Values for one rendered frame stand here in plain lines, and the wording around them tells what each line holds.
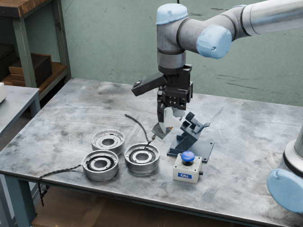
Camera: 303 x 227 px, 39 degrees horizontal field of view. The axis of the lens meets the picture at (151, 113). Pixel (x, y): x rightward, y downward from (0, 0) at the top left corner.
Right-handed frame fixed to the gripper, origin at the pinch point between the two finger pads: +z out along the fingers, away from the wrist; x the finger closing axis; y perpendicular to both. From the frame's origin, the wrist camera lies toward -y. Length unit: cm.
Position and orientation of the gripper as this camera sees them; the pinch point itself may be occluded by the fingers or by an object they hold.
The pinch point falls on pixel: (164, 125)
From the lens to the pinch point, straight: 124.5
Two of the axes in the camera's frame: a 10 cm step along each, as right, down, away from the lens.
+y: 9.4, 1.6, -2.9
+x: 3.3, -5.1, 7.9
